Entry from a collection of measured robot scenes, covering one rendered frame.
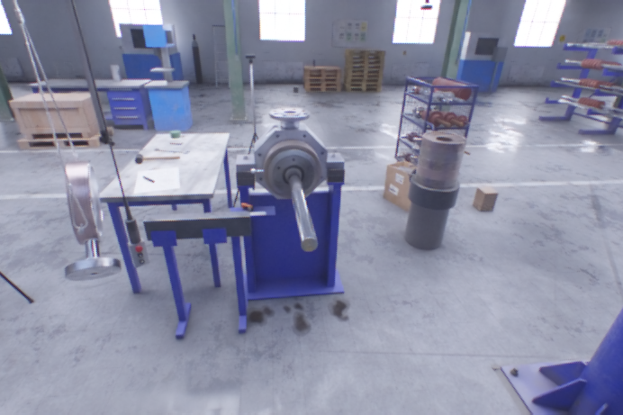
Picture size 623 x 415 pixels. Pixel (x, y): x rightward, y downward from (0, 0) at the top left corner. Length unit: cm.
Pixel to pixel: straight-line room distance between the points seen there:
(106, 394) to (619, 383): 268
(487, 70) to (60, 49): 1490
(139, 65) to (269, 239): 1068
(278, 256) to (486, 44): 1243
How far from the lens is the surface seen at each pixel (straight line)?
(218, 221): 212
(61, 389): 267
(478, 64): 1411
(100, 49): 1486
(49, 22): 1545
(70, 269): 164
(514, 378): 262
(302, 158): 207
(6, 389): 285
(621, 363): 226
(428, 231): 340
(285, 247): 271
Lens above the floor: 190
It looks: 28 degrees down
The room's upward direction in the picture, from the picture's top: 2 degrees clockwise
